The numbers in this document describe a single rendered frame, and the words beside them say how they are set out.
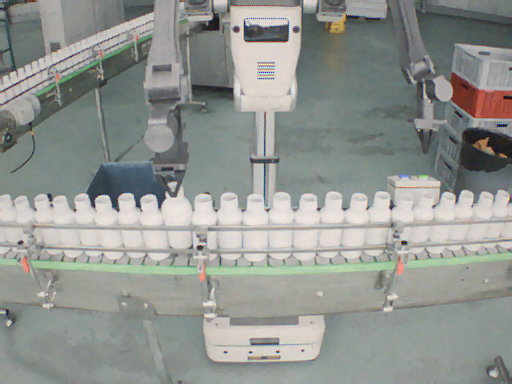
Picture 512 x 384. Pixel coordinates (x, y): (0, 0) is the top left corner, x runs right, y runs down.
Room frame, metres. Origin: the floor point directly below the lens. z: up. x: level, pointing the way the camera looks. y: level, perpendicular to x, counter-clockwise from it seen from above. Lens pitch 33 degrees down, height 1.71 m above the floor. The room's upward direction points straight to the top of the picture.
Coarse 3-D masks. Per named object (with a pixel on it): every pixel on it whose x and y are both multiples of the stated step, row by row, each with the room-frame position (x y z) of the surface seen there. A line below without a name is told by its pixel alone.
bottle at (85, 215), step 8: (80, 200) 0.83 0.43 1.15; (88, 200) 0.81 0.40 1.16; (80, 208) 0.80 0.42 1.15; (88, 208) 0.81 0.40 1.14; (80, 216) 0.79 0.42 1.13; (88, 216) 0.79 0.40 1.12; (80, 224) 0.78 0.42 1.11; (88, 224) 0.79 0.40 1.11; (80, 232) 0.79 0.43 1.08; (88, 232) 0.79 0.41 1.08; (96, 232) 0.80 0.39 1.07; (88, 240) 0.78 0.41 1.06; (96, 240) 0.79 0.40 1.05; (96, 256) 0.79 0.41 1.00
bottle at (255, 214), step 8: (248, 200) 0.81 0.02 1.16; (256, 200) 0.83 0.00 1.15; (248, 208) 0.80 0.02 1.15; (256, 208) 0.80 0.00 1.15; (248, 216) 0.80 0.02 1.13; (256, 216) 0.79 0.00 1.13; (264, 216) 0.80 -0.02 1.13; (248, 224) 0.79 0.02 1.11; (256, 224) 0.78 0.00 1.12; (264, 224) 0.79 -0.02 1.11; (248, 232) 0.79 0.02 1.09; (256, 232) 0.78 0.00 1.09; (264, 232) 0.79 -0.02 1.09; (248, 240) 0.79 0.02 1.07; (256, 240) 0.78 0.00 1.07; (264, 240) 0.79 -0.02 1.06; (248, 248) 0.79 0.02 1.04; (256, 248) 0.78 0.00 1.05; (264, 248) 0.79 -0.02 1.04; (248, 256) 0.79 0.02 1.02; (256, 256) 0.78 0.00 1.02; (264, 256) 0.79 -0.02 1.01
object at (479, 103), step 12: (456, 84) 2.86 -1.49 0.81; (468, 84) 2.70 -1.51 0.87; (456, 96) 2.83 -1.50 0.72; (468, 96) 2.68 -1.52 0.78; (480, 96) 2.56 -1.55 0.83; (492, 96) 2.58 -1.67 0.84; (504, 96) 3.01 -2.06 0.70; (468, 108) 2.66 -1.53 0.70; (480, 108) 2.57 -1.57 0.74; (492, 108) 2.59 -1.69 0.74; (504, 108) 2.60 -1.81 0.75
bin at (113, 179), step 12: (108, 168) 1.37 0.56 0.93; (120, 168) 1.37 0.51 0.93; (132, 168) 1.37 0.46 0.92; (144, 168) 1.37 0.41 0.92; (96, 180) 1.28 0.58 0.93; (108, 180) 1.37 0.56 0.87; (120, 180) 1.37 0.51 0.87; (132, 180) 1.37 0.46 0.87; (144, 180) 1.37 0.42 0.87; (156, 180) 1.37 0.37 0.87; (84, 192) 1.17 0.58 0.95; (96, 192) 1.26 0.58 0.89; (108, 192) 1.37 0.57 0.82; (120, 192) 1.37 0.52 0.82; (132, 192) 1.37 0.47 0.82; (144, 192) 1.37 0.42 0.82; (156, 192) 1.37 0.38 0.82
